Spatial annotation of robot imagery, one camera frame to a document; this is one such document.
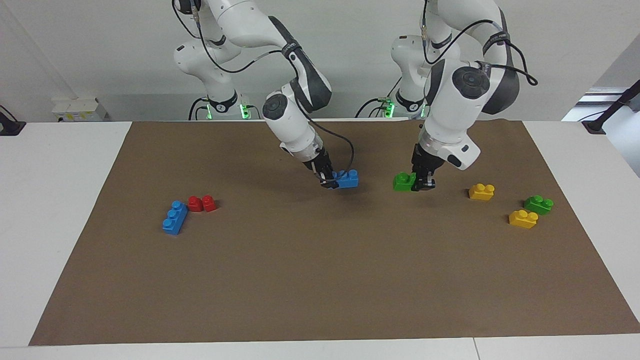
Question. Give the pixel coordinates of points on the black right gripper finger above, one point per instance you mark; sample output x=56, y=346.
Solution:
x=330, y=184
x=327, y=173

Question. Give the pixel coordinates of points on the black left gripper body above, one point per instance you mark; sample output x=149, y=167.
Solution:
x=425, y=162

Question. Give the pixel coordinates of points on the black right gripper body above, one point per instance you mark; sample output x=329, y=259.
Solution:
x=319, y=162

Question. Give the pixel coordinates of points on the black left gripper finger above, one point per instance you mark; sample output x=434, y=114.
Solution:
x=429, y=181
x=417, y=183

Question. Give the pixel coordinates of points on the green two-stud toy brick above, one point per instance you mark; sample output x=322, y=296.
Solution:
x=537, y=206
x=402, y=182

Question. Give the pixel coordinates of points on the blue three-stud toy brick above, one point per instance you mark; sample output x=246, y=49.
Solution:
x=348, y=180
x=174, y=220

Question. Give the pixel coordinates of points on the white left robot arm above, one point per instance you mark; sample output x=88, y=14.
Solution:
x=457, y=110

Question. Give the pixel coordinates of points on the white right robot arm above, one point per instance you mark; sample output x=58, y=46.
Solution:
x=295, y=125

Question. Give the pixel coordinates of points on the yellow two-stud toy brick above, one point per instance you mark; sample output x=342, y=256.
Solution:
x=481, y=193
x=522, y=220

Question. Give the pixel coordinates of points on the brown paper mat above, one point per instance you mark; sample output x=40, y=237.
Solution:
x=320, y=280

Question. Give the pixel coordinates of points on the red two-stud toy brick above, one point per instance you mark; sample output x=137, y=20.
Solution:
x=202, y=204

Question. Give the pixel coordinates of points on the black stand with clamp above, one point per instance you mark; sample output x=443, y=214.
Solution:
x=612, y=107

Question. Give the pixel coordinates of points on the black table clamp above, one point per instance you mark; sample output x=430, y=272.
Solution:
x=11, y=127

